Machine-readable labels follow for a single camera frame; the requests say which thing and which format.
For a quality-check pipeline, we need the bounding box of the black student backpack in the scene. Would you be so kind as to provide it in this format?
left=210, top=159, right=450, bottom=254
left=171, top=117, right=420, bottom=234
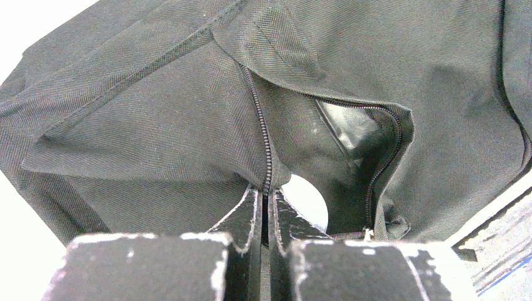
left=1, top=1, right=531, bottom=242

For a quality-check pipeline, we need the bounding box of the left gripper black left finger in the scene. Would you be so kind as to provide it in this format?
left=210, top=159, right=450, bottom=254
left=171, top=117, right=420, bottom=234
left=43, top=186, right=262, bottom=300

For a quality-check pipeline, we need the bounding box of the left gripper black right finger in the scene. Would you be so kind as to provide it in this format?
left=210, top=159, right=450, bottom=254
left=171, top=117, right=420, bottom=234
left=268, top=189, right=477, bottom=301

